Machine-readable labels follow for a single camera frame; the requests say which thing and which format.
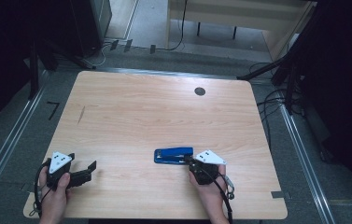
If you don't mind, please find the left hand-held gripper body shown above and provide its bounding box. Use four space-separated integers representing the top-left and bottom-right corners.
46 151 92 190

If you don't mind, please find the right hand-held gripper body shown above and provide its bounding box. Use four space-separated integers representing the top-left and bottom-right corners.
189 149 228 186

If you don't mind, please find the blue stapler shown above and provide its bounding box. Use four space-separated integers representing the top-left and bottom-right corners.
153 147 194 165

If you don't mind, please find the person's right hand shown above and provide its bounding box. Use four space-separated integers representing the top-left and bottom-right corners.
188 164 228 213

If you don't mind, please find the person's left hand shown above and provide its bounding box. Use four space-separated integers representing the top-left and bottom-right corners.
37 167 72 224

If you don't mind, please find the black metal stand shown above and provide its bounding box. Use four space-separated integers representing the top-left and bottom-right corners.
236 52 303 116
28 36 97 101

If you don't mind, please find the dark cabinet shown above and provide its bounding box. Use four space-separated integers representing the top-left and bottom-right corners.
70 0 113 58

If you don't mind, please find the light wooden bench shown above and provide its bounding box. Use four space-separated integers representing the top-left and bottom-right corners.
165 0 317 62

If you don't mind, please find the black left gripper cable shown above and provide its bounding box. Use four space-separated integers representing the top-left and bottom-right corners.
33 158 51 217

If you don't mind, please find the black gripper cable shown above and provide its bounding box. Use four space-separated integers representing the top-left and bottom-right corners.
33 158 51 217
204 169 236 224

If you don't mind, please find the metal floor rail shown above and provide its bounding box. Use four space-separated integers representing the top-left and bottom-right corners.
95 65 252 82
0 71 50 216
277 102 336 224

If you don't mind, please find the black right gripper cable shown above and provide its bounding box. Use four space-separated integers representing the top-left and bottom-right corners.
204 169 236 224

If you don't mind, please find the tangle of black floor cables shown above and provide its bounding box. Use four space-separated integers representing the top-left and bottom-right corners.
248 61 305 150

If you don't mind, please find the white floor cable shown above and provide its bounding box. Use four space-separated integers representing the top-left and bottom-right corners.
92 43 113 68

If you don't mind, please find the black hanging cable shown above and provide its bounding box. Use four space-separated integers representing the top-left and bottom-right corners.
156 0 189 52

